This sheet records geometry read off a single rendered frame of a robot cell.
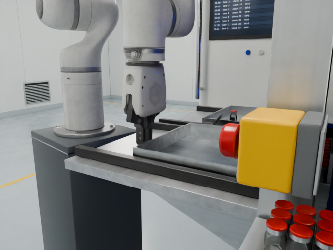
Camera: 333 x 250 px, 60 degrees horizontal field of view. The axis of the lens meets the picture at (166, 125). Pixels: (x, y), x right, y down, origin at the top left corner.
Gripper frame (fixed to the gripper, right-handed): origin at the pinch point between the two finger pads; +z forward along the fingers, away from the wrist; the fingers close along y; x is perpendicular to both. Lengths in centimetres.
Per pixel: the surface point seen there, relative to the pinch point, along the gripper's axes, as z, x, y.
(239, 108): 2, -5, 53
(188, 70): 27, 261, 543
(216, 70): -8, 19, 89
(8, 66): 18, 493, 268
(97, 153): 2.6, 5.7, -8.5
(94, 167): 4.3, 3.8, -11.4
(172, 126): 2.8, 4.1, 19.9
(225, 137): -9.1, -24.9, -19.9
